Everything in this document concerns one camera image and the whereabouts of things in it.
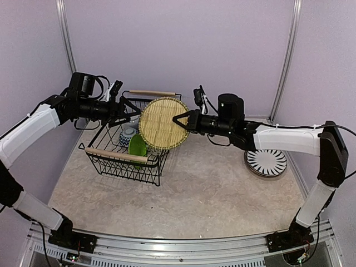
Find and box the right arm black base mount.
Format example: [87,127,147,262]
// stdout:
[266,231,314,253]

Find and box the aluminium front frame rail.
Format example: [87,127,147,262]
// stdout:
[15,220,346,266]

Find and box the green plastic plate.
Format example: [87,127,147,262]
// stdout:
[128,133,147,156]

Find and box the white black striped plate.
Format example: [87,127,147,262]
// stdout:
[246,149,288,176]

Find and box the woven bamboo tray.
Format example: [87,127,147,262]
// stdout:
[139,97,189,150]

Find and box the grey reindeer snowflake plate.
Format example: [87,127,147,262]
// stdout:
[244,151,288,179]

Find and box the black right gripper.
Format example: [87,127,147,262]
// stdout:
[174,107,234,136]

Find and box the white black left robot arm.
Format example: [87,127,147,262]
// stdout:
[1,72,141,248]

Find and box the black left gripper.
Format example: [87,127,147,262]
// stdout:
[78,95,141,127]

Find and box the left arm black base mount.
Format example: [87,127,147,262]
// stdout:
[48,231,98,254]

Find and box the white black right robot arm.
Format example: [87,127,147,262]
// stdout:
[172,92,349,247]

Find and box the blue white patterned bowl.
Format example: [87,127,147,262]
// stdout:
[119,127,138,147]

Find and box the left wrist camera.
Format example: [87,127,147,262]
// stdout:
[103,80,123,102]

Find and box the black wire dish rack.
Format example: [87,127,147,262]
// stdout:
[79,91,169,186]

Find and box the white floral patterned mug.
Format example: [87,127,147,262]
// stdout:
[149,147,165,156]

